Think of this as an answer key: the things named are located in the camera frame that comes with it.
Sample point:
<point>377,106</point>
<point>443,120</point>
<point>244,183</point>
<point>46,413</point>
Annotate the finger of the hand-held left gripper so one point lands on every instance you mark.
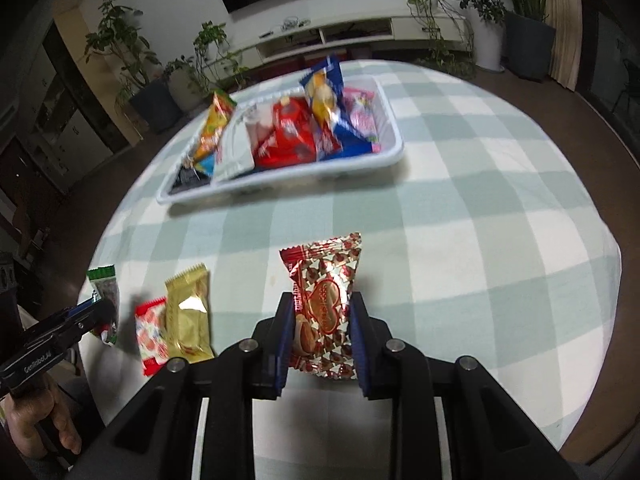
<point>80,311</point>
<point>102,317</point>

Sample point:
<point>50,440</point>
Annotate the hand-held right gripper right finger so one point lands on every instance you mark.
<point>360,345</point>

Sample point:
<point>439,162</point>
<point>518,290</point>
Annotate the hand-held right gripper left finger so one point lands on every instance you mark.
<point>282,340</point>

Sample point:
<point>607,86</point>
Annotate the green snack packet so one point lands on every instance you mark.
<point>102,285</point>

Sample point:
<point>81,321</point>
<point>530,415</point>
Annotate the red heart print snack packet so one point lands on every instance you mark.
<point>325,280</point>

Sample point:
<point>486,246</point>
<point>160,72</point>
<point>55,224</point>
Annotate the white plastic tray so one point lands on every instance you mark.
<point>310,172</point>

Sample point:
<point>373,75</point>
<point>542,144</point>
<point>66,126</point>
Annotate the cream white snack packet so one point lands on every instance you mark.
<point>232,152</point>

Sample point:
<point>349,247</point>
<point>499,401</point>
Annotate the red and blue snack packet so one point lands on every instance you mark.
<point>282,140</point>

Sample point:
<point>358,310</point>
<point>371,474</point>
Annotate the clear packet of white sticks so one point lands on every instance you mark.
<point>257,122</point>

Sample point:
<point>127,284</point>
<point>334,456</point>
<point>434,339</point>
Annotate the orange snack packet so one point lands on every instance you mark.
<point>215,125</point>

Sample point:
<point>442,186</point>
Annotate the large blue chip bag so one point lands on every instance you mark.
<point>322,90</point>

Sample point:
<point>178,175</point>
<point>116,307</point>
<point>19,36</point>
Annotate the person's left hand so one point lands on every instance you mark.
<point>57,410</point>

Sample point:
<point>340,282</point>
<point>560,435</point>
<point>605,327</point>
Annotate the red strawberry print packet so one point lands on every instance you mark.
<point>150,335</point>

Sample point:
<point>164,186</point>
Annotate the gold snack packet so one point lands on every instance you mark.
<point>187,310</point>

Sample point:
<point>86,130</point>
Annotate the black snack packet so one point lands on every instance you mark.
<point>187,177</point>

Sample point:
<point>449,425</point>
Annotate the green checkered tablecloth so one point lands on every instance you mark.
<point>475,210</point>

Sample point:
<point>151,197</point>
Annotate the dark glass cabinet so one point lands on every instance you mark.
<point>65,125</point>

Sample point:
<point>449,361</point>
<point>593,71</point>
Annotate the tall plant in grey planter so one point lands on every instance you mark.
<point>155,105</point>

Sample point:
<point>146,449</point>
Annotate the pink snack packet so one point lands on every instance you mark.
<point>360,110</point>

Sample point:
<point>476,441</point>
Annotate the vine plant in ribbed pot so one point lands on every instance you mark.
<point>185,90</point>

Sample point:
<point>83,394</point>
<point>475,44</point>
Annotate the bushy plant in white pot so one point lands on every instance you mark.
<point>489,50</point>

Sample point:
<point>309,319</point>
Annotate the white television cabinet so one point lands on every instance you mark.
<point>415,27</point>

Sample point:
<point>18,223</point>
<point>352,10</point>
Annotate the large-leaf plant in dark pot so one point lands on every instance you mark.
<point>530,45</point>

